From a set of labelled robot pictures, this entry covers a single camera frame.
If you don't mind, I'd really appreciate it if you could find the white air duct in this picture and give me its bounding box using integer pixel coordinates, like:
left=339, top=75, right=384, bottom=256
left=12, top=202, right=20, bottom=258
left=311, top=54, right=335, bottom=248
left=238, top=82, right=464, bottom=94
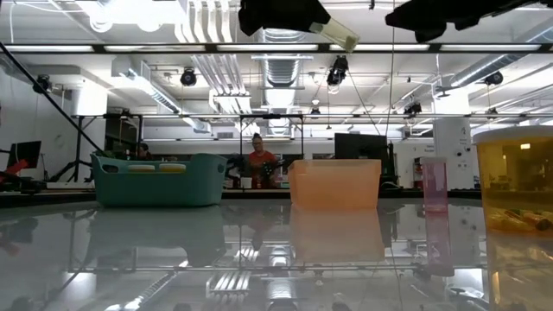
left=110, top=55, right=213, bottom=135

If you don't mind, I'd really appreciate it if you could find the purple pill bottle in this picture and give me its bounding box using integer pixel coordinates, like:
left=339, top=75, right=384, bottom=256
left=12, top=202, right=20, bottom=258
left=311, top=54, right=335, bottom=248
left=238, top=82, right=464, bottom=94
left=419, top=155, right=449, bottom=215

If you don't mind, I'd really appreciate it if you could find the black background monitor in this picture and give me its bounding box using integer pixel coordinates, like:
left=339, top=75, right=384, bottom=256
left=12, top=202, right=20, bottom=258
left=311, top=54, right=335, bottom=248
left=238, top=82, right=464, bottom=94
left=6, top=140, right=42, bottom=170
left=334, top=132, right=389, bottom=162

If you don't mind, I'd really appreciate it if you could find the orange plastic bin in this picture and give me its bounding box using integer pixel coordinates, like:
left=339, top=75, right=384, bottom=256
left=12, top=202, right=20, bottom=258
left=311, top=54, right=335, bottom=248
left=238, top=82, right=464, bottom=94
left=287, top=158, right=383, bottom=212

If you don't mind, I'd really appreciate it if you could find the teal plastic bin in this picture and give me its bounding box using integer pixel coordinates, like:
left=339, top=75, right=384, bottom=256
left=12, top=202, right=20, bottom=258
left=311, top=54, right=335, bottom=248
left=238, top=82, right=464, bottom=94
left=90, top=153, right=229, bottom=208

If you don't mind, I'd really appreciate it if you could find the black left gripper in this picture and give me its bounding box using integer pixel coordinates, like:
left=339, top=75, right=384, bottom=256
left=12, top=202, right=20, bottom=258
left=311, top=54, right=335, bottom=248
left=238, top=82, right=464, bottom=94
left=238, top=0, right=333, bottom=37

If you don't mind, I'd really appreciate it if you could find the ribbed ceiling duct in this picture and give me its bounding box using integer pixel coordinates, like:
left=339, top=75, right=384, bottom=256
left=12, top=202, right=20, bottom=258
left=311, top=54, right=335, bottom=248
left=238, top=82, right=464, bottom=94
left=257, top=28, right=304, bottom=136

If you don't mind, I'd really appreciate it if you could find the white column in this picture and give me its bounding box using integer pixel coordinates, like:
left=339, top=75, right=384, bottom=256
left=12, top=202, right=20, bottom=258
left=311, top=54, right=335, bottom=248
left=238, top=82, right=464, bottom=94
left=433, top=116, right=474, bottom=191

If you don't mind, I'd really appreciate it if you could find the silver ceiling duct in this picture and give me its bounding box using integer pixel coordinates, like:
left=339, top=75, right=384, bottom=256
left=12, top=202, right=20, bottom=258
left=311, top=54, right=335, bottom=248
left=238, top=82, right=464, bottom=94
left=435, top=16, right=553, bottom=94

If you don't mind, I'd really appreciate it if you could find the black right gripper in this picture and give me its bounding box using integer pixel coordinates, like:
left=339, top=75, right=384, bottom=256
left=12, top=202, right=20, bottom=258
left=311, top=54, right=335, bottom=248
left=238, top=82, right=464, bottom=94
left=385, top=0, right=553, bottom=43

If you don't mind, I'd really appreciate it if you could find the thin black cable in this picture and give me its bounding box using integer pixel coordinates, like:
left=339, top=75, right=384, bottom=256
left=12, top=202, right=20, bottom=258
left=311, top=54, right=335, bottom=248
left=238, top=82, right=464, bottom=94
left=0, top=41, right=105, bottom=153

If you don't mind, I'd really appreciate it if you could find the red object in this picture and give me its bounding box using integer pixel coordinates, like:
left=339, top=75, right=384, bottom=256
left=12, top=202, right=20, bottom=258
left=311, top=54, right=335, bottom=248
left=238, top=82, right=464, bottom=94
left=0, top=158, right=28, bottom=183

